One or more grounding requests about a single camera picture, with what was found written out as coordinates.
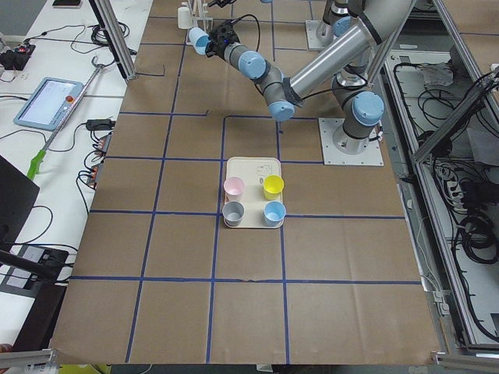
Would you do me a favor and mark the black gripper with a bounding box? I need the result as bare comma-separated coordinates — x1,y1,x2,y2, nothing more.
207,0,237,8
205,21,240,58

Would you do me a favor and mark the light blue cup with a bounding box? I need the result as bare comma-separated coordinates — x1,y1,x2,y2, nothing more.
264,200,287,228
188,27,210,55

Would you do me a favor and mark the white ikea cup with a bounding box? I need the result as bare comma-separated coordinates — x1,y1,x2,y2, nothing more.
177,6,193,30

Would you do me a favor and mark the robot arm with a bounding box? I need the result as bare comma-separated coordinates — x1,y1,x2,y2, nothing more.
193,1,413,122
314,0,349,41

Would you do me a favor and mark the pink cup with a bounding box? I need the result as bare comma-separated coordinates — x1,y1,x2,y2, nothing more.
223,176,245,201

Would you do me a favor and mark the yellow cup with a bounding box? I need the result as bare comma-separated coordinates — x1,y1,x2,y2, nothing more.
263,175,285,200

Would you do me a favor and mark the grey cup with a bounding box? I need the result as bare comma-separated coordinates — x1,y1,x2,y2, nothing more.
222,201,245,227

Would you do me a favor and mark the cream serving tray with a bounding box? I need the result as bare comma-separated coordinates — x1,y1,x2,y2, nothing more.
225,157,284,229

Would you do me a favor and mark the black power adapter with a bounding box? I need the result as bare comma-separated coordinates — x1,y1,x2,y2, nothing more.
85,118,115,131

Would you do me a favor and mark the blue teach pendant tablet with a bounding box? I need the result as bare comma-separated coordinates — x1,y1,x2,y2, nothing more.
13,77,83,131

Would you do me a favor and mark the brown paper table cover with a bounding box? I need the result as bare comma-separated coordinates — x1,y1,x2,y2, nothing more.
51,1,440,365

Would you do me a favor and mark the white wire cup rack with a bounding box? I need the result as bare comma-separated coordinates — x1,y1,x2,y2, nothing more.
180,0,213,31

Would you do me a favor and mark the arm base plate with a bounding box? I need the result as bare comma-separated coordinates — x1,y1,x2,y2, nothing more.
318,118,384,167
305,20,333,51

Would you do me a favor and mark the aluminium frame post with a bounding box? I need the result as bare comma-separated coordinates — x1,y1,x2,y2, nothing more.
89,0,136,82

